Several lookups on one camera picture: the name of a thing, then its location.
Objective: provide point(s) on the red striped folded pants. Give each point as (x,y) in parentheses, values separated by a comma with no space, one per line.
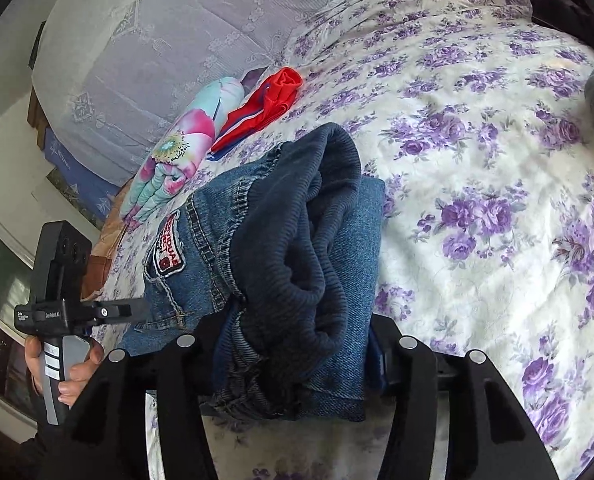
(267,105)

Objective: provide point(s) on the dark cloth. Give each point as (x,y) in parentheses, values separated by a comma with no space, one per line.
(562,20)

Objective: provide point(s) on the purple floral bed sheet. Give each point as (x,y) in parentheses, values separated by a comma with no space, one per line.
(477,185)

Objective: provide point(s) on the purple cloth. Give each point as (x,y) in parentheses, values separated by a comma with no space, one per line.
(251,80)

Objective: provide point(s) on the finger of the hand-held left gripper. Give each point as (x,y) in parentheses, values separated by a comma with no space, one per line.
(117,310)

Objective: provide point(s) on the orange brown pillow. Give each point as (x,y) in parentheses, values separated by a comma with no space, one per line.
(107,250)

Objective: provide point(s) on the person's left hand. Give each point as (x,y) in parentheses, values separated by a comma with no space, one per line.
(79,374)

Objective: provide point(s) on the blue denim pants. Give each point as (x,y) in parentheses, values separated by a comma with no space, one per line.
(302,240)

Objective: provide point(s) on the folded floral quilt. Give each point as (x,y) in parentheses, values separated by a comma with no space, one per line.
(187,140)

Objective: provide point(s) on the blue patterned cloth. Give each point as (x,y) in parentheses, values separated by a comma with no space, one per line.
(77,170)

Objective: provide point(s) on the green wall picture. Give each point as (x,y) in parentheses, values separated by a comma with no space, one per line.
(72,200)

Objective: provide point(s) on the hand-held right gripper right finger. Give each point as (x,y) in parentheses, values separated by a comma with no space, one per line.
(379,365)

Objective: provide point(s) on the wooden headboard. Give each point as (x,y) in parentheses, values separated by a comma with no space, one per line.
(36,85)

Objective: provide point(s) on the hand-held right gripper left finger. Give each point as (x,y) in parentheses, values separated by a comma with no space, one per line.
(197,360)

